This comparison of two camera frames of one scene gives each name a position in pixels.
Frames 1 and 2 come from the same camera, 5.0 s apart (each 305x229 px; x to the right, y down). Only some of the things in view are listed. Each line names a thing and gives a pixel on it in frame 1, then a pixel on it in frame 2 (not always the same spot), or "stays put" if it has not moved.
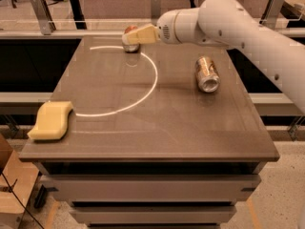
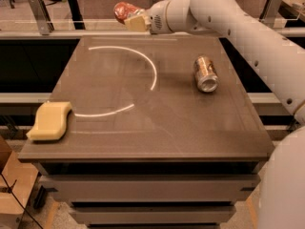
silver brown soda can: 207,74 stays put
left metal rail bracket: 46,23 stays put
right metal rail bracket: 273,8 stays put
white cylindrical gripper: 166,29 → 157,17
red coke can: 130,47 → 124,10
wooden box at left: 18,178 stays put
